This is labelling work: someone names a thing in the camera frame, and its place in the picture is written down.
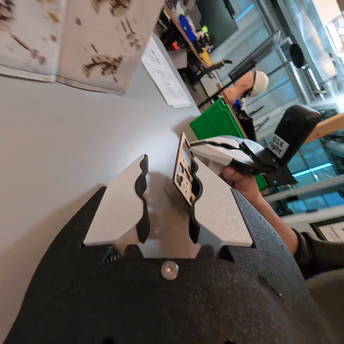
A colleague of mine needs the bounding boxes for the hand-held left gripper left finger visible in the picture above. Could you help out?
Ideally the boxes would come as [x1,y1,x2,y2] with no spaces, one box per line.
[83,154,151,255]

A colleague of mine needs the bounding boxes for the grey desk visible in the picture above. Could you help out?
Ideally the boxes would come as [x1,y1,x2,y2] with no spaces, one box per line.
[0,32,207,335]

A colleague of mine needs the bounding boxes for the wooden beam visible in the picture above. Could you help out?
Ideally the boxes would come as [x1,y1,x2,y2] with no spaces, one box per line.
[304,113,344,144]

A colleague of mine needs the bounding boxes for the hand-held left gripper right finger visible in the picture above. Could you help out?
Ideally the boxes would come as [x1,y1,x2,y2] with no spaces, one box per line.
[189,157,254,255]

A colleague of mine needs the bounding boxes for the mannequin head bust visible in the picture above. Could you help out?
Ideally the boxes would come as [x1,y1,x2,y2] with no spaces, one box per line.
[223,68,257,103]

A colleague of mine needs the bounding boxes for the person's right hand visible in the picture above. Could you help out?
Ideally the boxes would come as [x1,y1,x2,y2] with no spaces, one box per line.
[223,166,263,197]

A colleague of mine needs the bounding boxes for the framed marker poster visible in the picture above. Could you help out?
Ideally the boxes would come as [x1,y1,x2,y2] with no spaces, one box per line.
[310,220,344,243]

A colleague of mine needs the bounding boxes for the olive green garment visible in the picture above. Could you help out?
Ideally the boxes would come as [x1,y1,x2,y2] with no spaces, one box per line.
[305,267,344,344]

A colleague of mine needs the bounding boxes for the black office chair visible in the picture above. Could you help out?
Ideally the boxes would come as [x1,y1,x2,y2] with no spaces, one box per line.
[180,59,233,85]

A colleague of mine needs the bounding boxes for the blue plastic bin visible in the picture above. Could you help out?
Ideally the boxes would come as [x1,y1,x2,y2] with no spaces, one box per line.
[178,15,198,44]

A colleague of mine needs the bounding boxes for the printed paper sheet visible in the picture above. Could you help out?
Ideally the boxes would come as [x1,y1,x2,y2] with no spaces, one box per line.
[140,36,193,109]

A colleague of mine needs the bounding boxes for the black round disc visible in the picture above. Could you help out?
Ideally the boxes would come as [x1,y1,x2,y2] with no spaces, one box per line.
[289,43,306,68]

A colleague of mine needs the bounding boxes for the long wooden workbench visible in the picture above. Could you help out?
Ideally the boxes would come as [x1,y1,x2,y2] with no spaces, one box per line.
[162,5,223,81]

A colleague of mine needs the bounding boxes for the large dark screen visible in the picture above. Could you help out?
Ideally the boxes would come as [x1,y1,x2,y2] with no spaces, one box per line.
[196,0,240,48]

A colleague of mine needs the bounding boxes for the white hard hat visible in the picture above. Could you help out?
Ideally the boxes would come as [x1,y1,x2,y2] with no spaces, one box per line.
[250,70,269,99]

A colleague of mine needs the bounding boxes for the green plastic bin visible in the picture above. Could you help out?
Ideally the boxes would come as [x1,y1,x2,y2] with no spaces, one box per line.
[189,97,268,190]

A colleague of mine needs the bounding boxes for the laser-cut wooden sheet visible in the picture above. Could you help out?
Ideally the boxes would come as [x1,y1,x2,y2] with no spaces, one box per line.
[173,132,197,206]

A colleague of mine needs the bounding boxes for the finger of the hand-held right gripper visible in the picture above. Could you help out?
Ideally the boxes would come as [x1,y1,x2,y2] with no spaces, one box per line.
[189,144,255,166]
[193,135,244,148]

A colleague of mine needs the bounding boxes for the black monitor on arm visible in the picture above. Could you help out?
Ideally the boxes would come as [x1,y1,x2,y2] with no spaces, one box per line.
[228,30,281,82]

